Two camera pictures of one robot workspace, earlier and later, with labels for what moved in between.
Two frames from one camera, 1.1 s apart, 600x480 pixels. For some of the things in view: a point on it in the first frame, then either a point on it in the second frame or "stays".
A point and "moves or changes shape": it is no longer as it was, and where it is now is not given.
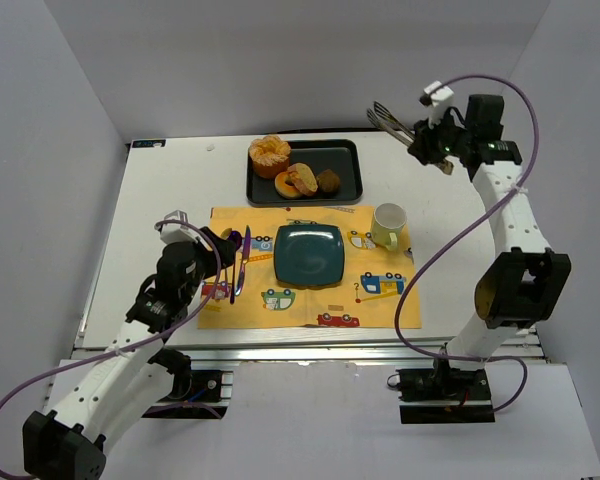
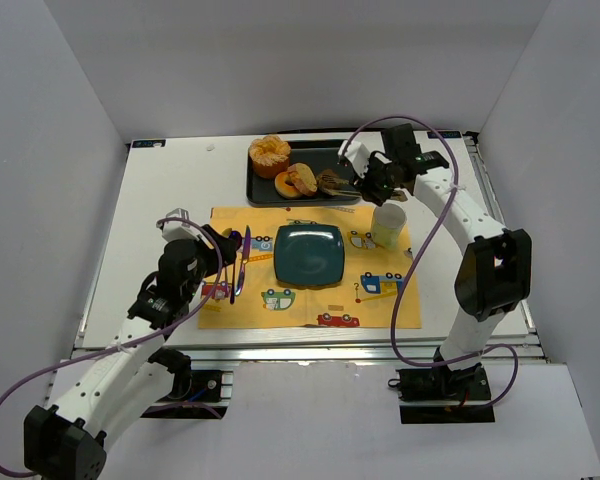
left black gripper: x=214 y=251 stays
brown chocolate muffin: x=328 y=182 stays
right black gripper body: x=425 y=145 to x=373 y=181
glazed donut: x=284 y=189 stays
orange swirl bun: x=270 y=156 stays
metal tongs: x=399 y=131 moves or changes shape
